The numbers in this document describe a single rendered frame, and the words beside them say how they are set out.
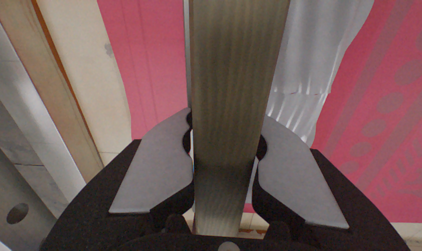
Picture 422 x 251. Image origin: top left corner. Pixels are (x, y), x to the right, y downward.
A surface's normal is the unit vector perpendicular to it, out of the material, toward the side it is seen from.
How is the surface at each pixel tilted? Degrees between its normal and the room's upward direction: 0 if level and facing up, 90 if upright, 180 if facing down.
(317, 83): 33
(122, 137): 0
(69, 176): 0
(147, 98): 0
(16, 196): 90
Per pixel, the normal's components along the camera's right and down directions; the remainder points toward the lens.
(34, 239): 1.00, 0.05
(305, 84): -0.57, 0.50
